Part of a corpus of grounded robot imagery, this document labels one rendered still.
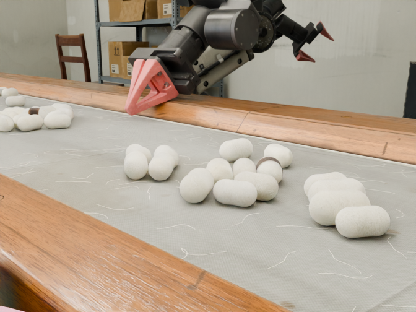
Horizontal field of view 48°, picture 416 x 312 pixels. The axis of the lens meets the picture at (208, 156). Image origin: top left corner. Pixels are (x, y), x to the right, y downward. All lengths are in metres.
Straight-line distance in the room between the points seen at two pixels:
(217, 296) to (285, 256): 0.09
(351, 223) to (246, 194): 0.07
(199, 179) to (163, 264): 0.14
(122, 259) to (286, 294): 0.08
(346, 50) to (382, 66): 0.24
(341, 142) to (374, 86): 2.17
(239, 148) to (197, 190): 0.12
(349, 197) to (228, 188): 0.08
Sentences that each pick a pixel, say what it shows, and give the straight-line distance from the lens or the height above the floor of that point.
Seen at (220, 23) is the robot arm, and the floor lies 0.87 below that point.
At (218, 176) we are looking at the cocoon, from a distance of 0.34.
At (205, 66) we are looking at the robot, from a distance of 1.16.
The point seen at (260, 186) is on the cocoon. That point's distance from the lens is 0.32.
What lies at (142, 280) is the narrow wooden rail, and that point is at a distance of 0.18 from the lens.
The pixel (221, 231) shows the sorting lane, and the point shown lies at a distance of 0.28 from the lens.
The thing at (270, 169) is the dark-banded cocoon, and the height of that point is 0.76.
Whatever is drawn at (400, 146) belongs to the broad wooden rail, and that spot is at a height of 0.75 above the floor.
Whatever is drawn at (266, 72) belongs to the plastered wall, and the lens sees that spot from 3.12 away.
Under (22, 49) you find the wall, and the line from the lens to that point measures 5.47.
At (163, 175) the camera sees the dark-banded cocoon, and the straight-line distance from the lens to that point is 0.37.
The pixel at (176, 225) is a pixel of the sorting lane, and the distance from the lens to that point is 0.29.
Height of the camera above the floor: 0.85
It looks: 14 degrees down
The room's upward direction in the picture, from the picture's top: straight up
